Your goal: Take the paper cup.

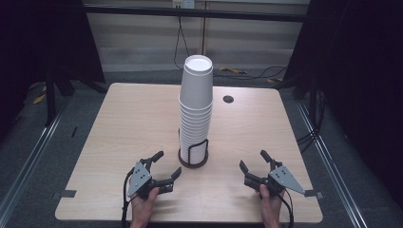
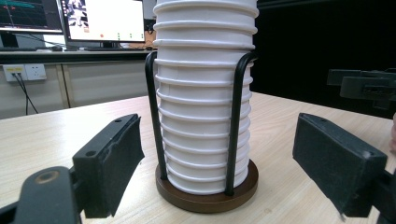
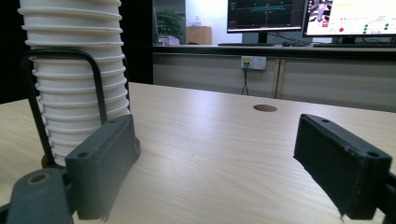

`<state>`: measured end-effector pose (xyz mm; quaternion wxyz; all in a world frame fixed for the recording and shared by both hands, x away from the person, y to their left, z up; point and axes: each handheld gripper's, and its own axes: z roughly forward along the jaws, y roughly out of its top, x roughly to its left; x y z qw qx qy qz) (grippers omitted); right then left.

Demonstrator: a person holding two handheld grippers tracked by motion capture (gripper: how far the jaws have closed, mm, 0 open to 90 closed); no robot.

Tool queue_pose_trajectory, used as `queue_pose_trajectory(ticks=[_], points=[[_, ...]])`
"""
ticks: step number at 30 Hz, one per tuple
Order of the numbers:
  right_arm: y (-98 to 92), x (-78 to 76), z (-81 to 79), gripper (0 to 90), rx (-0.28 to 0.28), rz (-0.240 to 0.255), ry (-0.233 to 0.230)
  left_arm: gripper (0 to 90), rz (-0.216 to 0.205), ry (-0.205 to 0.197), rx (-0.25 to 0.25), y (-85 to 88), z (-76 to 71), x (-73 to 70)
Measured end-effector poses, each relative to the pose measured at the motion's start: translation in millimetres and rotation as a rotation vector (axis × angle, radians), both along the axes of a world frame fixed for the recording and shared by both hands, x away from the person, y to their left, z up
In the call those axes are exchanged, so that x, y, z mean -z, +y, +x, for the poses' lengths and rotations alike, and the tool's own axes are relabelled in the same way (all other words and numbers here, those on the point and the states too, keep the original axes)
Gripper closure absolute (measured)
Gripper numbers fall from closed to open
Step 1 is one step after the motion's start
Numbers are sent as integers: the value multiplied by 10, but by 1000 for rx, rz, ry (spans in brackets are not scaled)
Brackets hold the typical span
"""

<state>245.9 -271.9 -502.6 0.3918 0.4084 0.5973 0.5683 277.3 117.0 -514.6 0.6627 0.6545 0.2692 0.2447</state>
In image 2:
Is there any white-screen computer monitor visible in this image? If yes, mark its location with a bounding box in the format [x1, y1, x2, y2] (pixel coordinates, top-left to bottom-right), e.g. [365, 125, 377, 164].
[57, 0, 148, 45]

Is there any dark-screen computer monitor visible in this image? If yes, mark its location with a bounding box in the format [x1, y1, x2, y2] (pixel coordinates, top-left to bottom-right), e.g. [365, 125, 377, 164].
[0, 0, 64, 35]

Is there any plain white wall socket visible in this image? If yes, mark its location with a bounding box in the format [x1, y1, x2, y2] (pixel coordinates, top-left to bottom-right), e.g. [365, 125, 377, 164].
[24, 63, 48, 81]

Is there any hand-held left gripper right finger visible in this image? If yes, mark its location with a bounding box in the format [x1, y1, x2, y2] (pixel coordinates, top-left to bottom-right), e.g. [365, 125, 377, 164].
[292, 112, 389, 222]

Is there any white socket with yellow label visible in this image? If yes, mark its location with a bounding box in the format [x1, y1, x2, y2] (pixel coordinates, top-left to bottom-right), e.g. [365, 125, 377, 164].
[2, 63, 28, 83]

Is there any black socket cable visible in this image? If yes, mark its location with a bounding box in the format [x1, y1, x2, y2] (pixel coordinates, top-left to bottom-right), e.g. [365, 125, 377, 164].
[12, 73, 40, 115]

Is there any stack of white paper cups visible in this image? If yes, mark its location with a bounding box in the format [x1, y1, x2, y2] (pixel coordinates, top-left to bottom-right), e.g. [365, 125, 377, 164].
[152, 0, 260, 196]

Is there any black wire cup holder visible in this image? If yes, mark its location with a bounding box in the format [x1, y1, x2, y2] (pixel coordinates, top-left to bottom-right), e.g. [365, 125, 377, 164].
[144, 50, 260, 215]

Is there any black keyboard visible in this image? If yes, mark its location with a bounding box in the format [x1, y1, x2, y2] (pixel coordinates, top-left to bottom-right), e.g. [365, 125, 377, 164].
[83, 46, 148, 52]

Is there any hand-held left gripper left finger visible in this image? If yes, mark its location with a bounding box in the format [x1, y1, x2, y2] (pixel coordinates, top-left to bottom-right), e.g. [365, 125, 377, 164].
[72, 113, 146, 218]

